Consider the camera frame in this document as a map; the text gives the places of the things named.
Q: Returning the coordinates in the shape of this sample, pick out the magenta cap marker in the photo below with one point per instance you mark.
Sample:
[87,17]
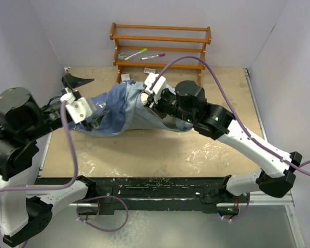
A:
[153,56]

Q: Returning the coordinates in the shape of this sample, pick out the white red small box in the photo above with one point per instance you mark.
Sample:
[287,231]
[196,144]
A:
[125,77]

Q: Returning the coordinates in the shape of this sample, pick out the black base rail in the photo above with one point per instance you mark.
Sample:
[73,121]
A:
[205,194]

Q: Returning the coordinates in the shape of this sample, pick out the pale green small clips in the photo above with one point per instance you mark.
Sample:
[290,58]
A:
[121,55]

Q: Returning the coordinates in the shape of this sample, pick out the white red label card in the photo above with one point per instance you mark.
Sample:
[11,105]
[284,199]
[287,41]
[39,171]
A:
[149,70]

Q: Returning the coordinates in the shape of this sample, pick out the blue printed pillowcase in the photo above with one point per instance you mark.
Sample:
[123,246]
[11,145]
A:
[111,114]

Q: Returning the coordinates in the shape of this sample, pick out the light blue pillow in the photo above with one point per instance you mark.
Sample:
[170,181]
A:
[140,117]

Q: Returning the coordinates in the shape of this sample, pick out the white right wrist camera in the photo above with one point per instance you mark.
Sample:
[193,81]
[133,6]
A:
[154,85]

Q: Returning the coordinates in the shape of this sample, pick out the wooden slatted rack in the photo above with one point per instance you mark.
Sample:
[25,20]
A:
[140,56]

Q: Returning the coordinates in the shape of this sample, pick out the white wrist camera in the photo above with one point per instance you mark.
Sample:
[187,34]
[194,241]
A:
[78,109]
[154,85]

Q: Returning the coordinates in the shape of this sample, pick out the green cap marker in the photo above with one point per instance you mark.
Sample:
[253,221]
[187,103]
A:
[137,53]

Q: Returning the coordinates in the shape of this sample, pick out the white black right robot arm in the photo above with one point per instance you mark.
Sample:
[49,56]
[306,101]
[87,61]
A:
[188,103]

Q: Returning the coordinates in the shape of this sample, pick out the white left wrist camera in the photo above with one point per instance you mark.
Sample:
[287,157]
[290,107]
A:
[78,109]

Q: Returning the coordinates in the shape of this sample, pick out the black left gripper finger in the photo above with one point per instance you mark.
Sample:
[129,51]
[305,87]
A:
[73,82]
[94,122]

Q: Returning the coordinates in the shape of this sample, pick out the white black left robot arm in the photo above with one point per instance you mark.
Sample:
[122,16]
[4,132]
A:
[26,209]

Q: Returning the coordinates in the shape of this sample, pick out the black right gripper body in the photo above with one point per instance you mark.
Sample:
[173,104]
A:
[167,104]

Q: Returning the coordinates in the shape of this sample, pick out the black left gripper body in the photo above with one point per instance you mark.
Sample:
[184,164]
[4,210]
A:
[53,116]

